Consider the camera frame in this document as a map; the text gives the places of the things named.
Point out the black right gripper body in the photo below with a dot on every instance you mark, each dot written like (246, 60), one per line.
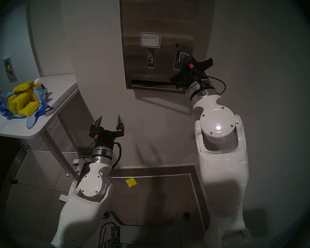
(191, 73)

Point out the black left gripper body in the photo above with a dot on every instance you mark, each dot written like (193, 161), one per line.
(106, 137)

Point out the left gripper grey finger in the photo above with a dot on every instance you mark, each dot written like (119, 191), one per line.
(97, 124)
(120, 126)

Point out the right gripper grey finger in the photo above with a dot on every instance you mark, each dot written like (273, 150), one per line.
(183, 55)

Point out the stainless steel dispenser door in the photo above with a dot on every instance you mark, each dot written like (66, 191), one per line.
(157, 30)

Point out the dark robot base platform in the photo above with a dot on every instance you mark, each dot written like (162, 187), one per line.
(149, 237)

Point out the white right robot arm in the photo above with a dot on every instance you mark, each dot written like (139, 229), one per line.
(222, 159)

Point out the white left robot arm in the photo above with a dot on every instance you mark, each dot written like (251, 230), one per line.
(85, 198)

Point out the stainless steel dispenser cabinet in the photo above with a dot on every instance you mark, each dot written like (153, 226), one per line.
(124, 43)

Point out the white blue-bordered label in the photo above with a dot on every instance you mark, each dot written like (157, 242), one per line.
(150, 40)

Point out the yellow wrapped sanitary pad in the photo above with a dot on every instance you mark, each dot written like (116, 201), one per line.
(22, 99)
(29, 109)
(131, 182)
(23, 86)
(12, 104)

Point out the blue plastic pad bag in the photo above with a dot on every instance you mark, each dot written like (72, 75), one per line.
(31, 123)

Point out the black round knob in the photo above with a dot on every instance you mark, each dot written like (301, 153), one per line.
(186, 215)
(106, 215)

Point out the black power box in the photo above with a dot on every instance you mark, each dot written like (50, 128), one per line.
(115, 233)

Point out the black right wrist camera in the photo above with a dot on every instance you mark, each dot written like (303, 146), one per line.
(190, 65)

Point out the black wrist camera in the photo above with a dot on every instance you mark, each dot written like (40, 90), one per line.
(96, 136)
(190, 65)

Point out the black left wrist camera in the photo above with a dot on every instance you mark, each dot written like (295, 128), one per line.
(96, 136)

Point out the white pedestal table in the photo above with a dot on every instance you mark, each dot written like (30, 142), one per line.
(59, 87)

